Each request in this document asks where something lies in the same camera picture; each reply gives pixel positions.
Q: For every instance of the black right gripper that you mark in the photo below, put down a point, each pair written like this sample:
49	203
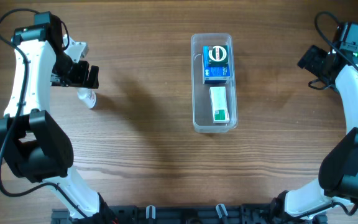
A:
311	59

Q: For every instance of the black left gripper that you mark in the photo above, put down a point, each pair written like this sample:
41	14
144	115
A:
84	74

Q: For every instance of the white lotion bottle clear cap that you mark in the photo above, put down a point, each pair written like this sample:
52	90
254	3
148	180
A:
87	96

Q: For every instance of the green Zam-Buk box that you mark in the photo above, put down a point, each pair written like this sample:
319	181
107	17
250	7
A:
217	55

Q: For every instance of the white green medicine box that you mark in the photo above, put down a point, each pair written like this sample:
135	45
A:
219	106

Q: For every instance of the blue plaster box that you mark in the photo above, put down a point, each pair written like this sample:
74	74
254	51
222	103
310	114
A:
214	71

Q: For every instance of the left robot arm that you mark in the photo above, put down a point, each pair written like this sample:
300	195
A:
31	142

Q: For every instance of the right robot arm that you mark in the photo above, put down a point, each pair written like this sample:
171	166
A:
337	182

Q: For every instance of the clear plastic container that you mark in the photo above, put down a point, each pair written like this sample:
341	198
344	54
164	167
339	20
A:
201	102

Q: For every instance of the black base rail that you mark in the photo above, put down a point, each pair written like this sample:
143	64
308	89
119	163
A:
242	214

